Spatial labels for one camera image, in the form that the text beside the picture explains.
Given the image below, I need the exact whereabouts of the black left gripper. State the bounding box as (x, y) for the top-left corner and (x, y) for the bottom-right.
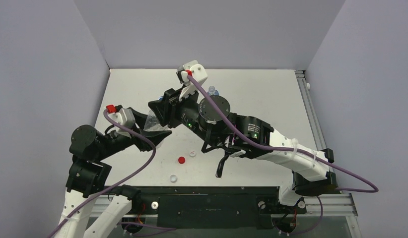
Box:
(96, 107), (169, 159)

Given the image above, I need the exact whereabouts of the clear unlabelled bottle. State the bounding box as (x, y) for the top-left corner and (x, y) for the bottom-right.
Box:
(144, 110), (169, 149)

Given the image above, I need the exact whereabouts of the red bottle cap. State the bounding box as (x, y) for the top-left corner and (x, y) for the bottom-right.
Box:
(178, 156), (186, 164)

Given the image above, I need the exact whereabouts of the clear bottle white cap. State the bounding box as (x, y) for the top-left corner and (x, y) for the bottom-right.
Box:
(207, 86), (219, 96)

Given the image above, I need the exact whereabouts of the blue white bottle cap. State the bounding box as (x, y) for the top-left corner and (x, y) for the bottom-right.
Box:
(170, 175), (177, 183)

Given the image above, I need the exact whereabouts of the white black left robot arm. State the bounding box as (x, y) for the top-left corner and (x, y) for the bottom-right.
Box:
(49, 105), (171, 238)

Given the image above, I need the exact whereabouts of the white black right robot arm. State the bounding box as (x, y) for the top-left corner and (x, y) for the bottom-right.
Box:
(148, 89), (338, 212)

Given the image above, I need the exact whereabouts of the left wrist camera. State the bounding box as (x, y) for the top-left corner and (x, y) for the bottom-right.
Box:
(109, 108), (136, 138)

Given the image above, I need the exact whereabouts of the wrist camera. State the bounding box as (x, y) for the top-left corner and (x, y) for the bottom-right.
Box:
(109, 108), (136, 138)
(176, 60), (208, 101)

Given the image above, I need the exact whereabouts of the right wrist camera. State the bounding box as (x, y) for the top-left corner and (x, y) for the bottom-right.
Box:
(176, 60), (208, 101)

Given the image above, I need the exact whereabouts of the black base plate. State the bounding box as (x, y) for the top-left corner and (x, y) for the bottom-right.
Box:
(123, 186), (307, 229)

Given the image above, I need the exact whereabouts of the aluminium rail frame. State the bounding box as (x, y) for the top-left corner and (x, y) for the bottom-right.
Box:
(295, 70), (358, 217)

